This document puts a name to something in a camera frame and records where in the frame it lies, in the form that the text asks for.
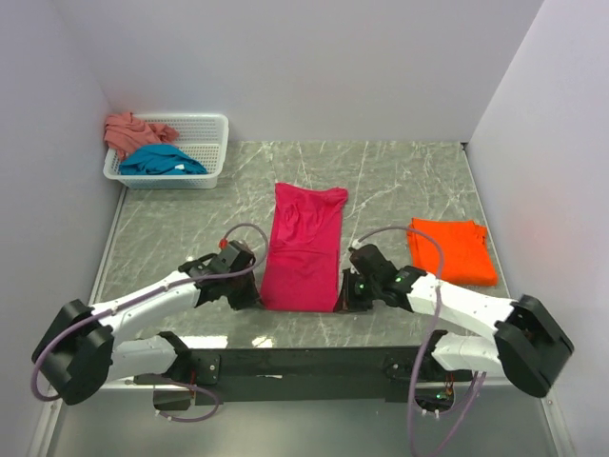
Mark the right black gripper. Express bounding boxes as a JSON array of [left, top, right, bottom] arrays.
[[334, 267, 382, 312]]

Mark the magenta t-shirt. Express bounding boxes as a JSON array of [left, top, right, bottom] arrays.
[[260, 183, 348, 313]]

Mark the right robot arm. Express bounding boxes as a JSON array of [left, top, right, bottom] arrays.
[[336, 244, 575, 398]]

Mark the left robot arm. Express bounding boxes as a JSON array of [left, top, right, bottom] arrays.
[[31, 241, 261, 405]]

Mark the folded orange t-shirt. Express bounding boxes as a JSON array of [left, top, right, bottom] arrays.
[[406, 218, 499, 287]]

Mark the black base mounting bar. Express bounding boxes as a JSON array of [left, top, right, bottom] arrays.
[[132, 345, 477, 410]]

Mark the teal blue t-shirt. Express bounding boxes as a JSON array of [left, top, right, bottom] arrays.
[[119, 144, 208, 176]]

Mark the white plastic basket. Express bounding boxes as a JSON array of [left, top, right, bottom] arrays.
[[103, 112, 229, 189]]

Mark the salmon pink t-shirt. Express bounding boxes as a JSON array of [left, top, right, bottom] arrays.
[[104, 111, 179, 161]]

